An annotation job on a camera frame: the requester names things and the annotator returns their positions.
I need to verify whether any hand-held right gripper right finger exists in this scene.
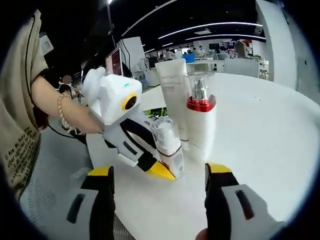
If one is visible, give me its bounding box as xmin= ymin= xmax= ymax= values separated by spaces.
xmin=203 ymin=162 xmax=284 ymax=240

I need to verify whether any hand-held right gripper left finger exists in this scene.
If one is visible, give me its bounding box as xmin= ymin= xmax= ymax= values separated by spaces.
xmin=49 ymin=165 xmax=116 ymax=240

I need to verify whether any small white skincare bottle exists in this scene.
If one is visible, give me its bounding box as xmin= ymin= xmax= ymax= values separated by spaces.
xmin=149 ymin=117 xmax=186 ymax=179

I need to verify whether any green and black skincare sachet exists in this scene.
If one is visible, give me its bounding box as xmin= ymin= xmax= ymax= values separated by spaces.
xmin=143 ymin=105 xmax=168 ymax=119

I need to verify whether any white skincare tube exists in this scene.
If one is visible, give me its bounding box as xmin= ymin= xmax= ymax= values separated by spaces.
xmin=154 ymin=58 xmax=191 ymax=151

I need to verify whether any white skincare bottle red collar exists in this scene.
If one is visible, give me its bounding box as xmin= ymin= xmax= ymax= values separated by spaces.
xmin=183 ymin=70 xmax=218 ymax=161

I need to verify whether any person's right hand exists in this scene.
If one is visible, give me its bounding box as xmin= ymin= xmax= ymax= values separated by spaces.
xmin=195 ymin=226 xmax=211 ymax=240

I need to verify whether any pink screen monitor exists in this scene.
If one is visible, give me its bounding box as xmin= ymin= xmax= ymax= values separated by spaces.
xmin=104 ymin=47 xmax=124 ymax=78

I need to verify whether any beige printed shirt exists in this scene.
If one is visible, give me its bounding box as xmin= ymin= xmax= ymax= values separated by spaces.
xmin=0 ymin=9 xmax=50 ymax=201

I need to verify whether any gold bead bracelet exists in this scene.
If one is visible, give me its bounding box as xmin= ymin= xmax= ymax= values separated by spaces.
xmin=57 ymin=92 xmax=81 ymax=135

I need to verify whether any white wall device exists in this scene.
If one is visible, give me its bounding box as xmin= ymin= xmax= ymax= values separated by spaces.
xmin=39 ymin=33 xmax=55 ymax=55

